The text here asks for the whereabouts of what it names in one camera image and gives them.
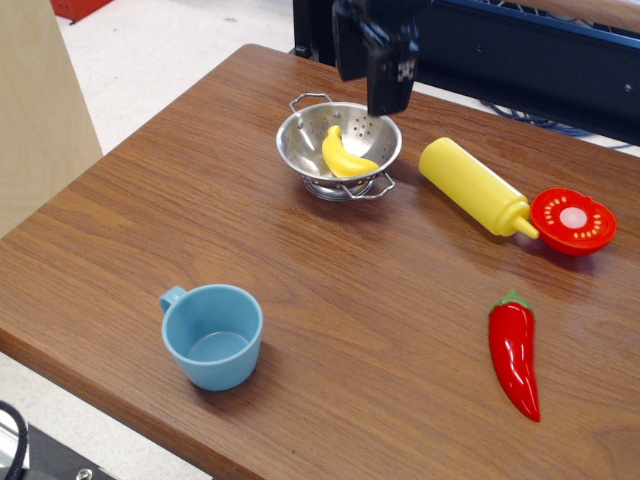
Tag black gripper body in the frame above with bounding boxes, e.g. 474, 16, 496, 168
332, 1, 419, 116

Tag yellow toy banana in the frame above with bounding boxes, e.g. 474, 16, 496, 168
321, 125, 378, 178

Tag metal colander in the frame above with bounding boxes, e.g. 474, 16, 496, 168
276, 93, 403, 202

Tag yellow squeeze bottle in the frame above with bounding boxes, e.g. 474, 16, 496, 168
419, 137, 539, 239

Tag red toy tomato half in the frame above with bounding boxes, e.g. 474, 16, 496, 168
530, 188, 618, 257

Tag red crate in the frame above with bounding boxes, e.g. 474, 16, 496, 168
51, 0, 111, 22

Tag red toy chili pepper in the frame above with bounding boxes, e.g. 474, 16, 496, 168
488, 290, 541, 422

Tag light blue cup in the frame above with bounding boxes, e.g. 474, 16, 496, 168
159, 284, 264, 392

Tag light wooden panel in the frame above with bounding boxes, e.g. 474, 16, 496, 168
1, 1, 103, 234

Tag blue cables behind table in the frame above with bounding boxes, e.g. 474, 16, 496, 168
479, 99, 634, 151

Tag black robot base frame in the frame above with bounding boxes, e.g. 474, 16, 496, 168
293, 1, 639, 144

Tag metal bracket with screw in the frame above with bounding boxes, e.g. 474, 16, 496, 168
1, 412, 114, 480

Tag black braided cable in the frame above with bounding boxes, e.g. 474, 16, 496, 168
0, 399, 29, 480

